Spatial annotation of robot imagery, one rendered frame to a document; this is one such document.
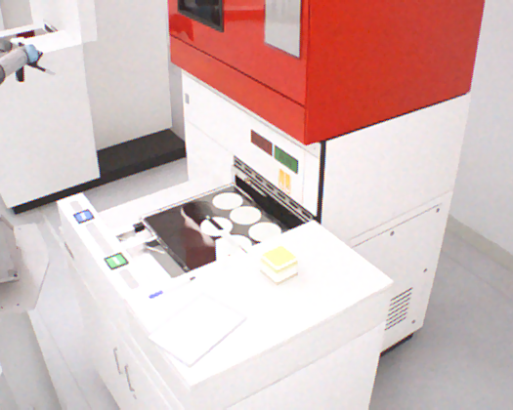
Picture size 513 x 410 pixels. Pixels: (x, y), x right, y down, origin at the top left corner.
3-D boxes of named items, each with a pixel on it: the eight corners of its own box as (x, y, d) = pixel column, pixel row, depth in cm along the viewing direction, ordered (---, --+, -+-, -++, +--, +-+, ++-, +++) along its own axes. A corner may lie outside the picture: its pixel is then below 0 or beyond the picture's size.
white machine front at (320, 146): (191, 150, 246) (186, 59, 224) (319, 254, 190) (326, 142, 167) (185, 152, 244) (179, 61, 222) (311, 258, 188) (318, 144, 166)
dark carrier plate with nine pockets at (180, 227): (233, 186, 209) (233, 184, 209) (293, 236, 185) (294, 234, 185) (144, 219, 193) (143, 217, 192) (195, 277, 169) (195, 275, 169)
